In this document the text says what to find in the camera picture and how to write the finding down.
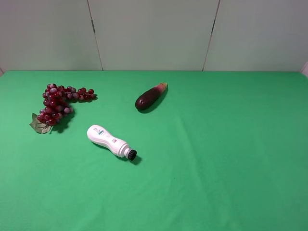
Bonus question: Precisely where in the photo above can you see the red plastic grape bunch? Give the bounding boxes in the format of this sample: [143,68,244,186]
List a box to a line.
[30,83,97,134]

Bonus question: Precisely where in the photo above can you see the purple toy eggplant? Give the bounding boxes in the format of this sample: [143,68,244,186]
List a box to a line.
[135,82,168,112]

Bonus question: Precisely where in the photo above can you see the white bottle black cap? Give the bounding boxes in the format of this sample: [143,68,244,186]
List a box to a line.
[87,125,137,161]

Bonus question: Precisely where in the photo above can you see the green table cloth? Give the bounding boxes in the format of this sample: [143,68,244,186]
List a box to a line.
[0,71,308,231]

